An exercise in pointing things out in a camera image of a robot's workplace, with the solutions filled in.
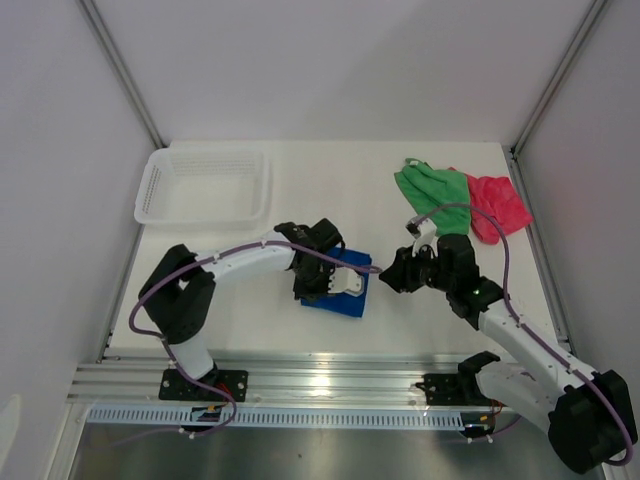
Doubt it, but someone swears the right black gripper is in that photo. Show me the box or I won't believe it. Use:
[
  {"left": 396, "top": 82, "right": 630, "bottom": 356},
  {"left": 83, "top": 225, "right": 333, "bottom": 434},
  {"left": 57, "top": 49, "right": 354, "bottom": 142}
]
[{"left": 377, "top": 240, "right": 454, "bottom": 294}]

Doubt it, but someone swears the blue towel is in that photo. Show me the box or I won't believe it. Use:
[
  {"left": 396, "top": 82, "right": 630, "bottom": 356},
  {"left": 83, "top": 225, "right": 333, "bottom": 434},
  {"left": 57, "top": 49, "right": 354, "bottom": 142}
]
[{"left": 299, "top": 247, "right": 372, "bottom": 318}]

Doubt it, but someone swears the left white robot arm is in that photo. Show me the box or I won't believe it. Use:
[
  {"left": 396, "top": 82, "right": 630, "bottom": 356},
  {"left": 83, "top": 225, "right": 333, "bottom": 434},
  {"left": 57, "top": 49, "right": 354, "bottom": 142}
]
[{"left": 130, "top": 218, "right": 345, "bottom": 400}]

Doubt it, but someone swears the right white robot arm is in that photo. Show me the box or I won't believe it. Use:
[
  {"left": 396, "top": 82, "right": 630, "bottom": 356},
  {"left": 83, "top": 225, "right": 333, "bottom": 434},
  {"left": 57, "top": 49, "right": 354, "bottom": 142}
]
[{"left": 380, "top": 234, "right": 638, "bottom": 474}]

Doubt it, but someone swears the green towel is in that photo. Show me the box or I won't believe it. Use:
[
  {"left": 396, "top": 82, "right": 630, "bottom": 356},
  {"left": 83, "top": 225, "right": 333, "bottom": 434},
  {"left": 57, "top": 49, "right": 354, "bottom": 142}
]
[{"left": 394, "top": 158, "right": 471, "bottom": 235}]

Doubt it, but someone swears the pink towel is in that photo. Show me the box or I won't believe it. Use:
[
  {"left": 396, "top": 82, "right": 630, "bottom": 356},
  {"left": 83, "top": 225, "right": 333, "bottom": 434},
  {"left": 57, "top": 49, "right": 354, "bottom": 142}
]
[{"left": 465, "top": 174, "right": 533, "bottom": 245}]

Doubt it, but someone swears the white plastic basket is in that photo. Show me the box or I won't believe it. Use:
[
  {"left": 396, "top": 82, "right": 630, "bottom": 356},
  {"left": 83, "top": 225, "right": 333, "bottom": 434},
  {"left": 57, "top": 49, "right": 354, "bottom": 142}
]
[{"left": 134, "top": 147, "right": 272, "bottom": 231}]

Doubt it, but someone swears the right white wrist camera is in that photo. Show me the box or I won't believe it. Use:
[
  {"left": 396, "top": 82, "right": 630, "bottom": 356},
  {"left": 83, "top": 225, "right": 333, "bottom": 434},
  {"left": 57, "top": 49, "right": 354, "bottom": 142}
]
[{"left": 405, "top": 216, "right": 437, "bottom": 257}]

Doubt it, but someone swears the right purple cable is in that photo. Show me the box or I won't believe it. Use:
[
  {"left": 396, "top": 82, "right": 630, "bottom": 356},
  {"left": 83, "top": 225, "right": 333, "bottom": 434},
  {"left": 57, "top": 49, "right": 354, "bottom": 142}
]
[{"left": 412, "top": 202, "right": 636, "bottom": 467}]

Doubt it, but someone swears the purple cable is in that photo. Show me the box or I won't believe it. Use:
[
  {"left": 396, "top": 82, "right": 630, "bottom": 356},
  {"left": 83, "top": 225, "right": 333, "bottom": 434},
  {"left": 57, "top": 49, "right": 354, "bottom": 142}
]
[
  {"left": 128, "top": 242, "right": 384, "bottom": 444},
  {"left": 412, "top": 202, "right": 636, "bottom": 467}
]

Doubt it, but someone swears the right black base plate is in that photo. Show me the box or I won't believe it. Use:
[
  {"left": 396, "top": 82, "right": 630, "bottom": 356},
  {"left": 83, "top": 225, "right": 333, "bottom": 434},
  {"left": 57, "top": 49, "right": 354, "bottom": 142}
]
[{"left": 415, "top": 373, "right": 491, "bottom": 407}]

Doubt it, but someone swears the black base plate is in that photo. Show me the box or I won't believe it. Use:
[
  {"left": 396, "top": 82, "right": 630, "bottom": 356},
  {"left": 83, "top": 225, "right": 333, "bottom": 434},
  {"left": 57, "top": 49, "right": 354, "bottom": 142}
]
[
  {"left": 158, "top": 368, "right": 250, "bottom": 402},
  {"left": 415, "top": 373, "right": 491, "bottom": 407}
]

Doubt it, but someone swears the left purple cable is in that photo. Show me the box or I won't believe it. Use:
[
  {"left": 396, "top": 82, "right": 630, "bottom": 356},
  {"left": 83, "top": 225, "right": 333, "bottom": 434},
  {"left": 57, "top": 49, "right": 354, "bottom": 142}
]
[{"left": 128, "top": 242, "right": 384, "bottom": 444}]

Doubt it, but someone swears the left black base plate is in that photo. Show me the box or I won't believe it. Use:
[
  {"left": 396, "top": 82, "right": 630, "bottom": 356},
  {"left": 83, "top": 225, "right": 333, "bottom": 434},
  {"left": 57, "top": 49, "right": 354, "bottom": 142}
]
[{"left": 158, "top": 368, "right": 250, "bottom": 402}]

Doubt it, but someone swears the aluminium front rail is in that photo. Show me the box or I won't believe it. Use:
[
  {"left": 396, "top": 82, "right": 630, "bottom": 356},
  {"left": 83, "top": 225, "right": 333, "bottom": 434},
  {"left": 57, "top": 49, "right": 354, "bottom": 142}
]
[{"left": 66, "top": 349, "right": 468, "bottom": 410}]

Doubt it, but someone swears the white slotted cable duct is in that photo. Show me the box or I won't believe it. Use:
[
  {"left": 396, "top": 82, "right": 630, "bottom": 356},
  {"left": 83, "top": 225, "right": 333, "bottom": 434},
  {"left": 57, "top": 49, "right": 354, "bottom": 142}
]
[{"left": 86, "top": 404, "right": 488, "bottom": 431}]

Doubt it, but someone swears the right aluminium corner post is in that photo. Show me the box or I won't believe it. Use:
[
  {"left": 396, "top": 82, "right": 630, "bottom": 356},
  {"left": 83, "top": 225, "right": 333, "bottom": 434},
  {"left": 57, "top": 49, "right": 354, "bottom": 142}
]
[{"left": 509, "top": 0, "right": 613, "bottom": 160}]

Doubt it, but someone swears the aluminium corner post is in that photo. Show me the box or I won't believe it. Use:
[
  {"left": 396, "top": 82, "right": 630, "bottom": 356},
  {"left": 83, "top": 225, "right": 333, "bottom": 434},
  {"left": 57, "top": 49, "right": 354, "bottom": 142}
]
[
  {"left": 75, "top": 0, "right": 166, "bottom": 149},
  {"left": 509, "top": 0, "right": 613, "bottom": 160}
]

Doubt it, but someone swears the left aluminium corner post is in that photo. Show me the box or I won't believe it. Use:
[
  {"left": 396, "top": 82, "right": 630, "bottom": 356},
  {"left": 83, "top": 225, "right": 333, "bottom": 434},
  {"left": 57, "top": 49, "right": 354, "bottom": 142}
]
[{"left": 75, "top": 0, "right": 166, "bottom": 149}]

